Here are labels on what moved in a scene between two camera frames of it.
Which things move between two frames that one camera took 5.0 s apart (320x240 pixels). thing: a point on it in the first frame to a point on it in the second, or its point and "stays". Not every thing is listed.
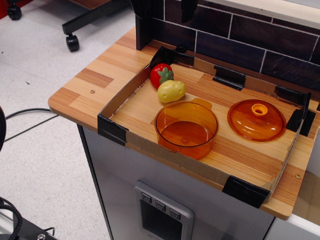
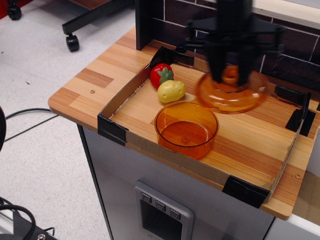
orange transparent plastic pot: (187, 127) stays
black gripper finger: (188, 7) to (234, 31)
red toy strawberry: (160, 73) stays
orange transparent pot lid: (256, 121) to (229, 96)
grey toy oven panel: (157, 217) stays
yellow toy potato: (169, 91) stays
